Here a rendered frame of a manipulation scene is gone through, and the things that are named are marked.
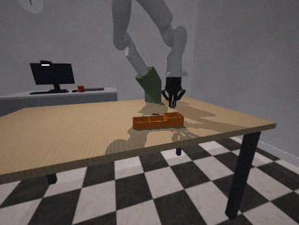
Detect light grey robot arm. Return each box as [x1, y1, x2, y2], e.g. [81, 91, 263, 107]
[111, 0, 187, 77]

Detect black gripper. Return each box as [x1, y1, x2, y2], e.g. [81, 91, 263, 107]
[161, 77, 186, 109]

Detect orange open-top bins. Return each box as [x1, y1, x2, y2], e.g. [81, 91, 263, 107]
[133, 112, 184, 129]

